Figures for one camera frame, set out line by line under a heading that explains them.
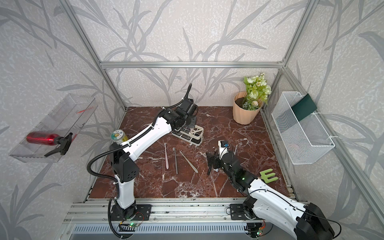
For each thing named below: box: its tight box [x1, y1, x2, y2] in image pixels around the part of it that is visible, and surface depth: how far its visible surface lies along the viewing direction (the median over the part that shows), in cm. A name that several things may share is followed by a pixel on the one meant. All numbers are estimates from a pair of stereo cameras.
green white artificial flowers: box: [242, 72, 272, 111], surface depth 96 cm
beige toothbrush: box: [179, 150, 199, 174], surface depth 91 cm
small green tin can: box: [110, 129, 125, 144], surface depth 96 cm
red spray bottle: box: [26, 131, 73, 157], surface depth 57 cm
